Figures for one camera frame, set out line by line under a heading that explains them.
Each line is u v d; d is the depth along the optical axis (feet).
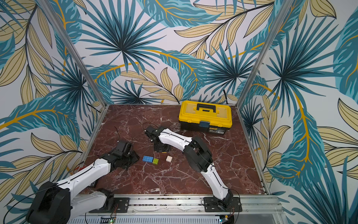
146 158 2.89
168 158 2.89
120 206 2.40
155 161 2.89
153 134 2.24
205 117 2.95
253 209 2.46
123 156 2.20
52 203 1.30
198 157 1.75
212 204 2.40
